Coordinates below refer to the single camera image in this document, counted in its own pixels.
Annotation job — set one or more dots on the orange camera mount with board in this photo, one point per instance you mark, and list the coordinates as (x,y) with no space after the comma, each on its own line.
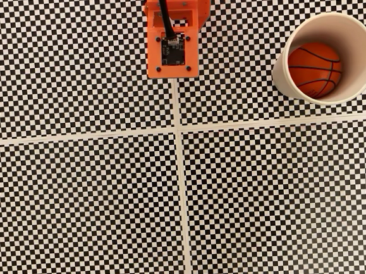
(154,56)

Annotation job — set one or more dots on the black white checkerboard paper sheet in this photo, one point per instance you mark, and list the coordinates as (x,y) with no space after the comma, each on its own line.
(286,198)
(53,58)
(81,215)
(242,43)

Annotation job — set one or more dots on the small orange foam basketball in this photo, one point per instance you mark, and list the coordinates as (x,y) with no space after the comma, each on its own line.
(314,69)

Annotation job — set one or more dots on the cream paper cup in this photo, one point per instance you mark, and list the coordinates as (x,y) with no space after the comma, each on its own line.
(353,41)

